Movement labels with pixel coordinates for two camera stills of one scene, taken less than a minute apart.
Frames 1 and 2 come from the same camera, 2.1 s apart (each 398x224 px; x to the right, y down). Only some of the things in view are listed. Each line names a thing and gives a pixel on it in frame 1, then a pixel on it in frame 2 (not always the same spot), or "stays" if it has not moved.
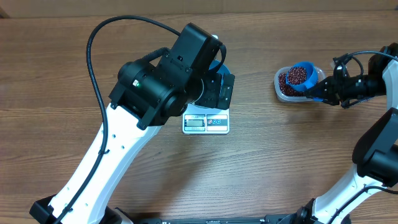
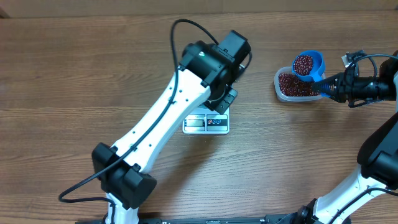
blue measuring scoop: [312, 76] -> [318, 67]
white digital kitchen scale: [200, 119] stays
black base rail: [301, 216] stays
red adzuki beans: [296, 76] stays
